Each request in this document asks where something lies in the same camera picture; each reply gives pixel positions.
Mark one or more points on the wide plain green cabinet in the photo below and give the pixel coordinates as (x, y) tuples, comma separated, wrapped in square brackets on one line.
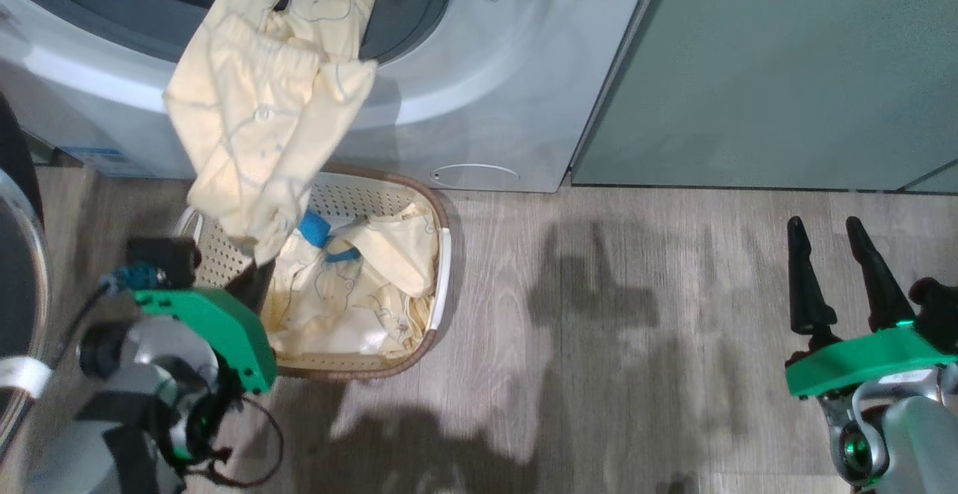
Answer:
[(786, 67)]

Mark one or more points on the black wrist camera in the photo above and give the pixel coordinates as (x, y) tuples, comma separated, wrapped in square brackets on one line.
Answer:
[(939, 310), (161, 260)]

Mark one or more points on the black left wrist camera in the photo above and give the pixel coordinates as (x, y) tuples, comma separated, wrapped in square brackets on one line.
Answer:
[(161, 260)]

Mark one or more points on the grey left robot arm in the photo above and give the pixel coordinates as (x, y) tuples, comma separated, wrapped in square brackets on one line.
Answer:
[(135, 419)]

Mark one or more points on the round grey filter access cover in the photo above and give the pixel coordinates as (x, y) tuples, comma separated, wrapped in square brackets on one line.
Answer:
[(475, 174)]

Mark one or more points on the blue energy label sticker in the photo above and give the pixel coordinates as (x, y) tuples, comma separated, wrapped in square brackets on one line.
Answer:
[(97, 161)]

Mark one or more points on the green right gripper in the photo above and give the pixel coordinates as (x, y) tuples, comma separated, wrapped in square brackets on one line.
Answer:
[(868, 359)]

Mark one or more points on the cream perforated basket brown rim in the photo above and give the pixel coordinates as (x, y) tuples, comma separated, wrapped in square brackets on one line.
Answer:
[(438, 284)]

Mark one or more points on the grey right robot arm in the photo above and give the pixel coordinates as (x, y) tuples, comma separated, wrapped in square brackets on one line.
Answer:
[(917, 441)]

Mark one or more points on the pale yellow baby garment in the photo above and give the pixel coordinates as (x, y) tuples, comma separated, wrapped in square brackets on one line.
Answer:
[(262, 105), (359, 299)]

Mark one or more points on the white front-load washing machine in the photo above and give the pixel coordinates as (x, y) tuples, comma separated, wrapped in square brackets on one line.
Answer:
[(486, 90)]

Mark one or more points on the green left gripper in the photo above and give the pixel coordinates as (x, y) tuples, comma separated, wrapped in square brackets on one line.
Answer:
[(224, 329)]

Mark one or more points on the washing machine glass door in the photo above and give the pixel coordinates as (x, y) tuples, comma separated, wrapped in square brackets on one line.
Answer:
[(15, 292)]

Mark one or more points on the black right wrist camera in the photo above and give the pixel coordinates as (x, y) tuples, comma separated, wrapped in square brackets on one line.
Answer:
[(939, 310)]

